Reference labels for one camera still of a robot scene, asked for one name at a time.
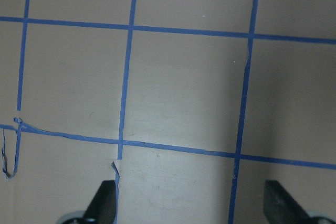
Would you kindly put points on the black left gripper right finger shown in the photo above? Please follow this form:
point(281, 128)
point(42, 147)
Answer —
point(280, 207)

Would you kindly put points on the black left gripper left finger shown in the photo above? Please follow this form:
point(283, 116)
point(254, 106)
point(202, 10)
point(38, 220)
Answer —
point(103, 207)

